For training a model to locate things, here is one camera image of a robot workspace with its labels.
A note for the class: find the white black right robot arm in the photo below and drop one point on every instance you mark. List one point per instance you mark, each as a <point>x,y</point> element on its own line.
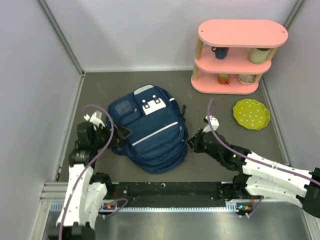
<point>259,176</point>

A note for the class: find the patterned small bowl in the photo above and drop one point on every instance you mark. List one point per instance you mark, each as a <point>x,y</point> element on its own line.
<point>246,79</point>

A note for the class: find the cream green mug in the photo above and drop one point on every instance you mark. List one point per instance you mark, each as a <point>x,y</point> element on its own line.
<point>257,55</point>

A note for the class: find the navy blue student backpack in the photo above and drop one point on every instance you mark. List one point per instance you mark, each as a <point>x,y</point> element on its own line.
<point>158,142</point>

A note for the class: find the orange small cup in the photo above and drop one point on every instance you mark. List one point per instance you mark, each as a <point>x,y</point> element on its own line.
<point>223,78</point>

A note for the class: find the dark blue mug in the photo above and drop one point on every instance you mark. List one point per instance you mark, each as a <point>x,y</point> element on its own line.
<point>220,52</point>

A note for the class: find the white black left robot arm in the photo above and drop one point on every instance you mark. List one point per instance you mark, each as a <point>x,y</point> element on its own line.
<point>86,189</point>

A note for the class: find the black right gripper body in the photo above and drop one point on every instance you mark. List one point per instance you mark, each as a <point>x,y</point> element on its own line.
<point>200,145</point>

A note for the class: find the pink three-tier shelf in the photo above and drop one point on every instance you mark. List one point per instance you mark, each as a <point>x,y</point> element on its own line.
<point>235,34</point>

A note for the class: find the aluminium frame rail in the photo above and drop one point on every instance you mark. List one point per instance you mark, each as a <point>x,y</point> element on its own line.
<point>54,192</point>

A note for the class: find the green polka dot plate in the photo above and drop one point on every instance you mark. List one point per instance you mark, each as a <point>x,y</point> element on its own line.
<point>251,114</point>

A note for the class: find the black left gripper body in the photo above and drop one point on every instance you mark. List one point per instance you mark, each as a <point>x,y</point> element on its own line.
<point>102,136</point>

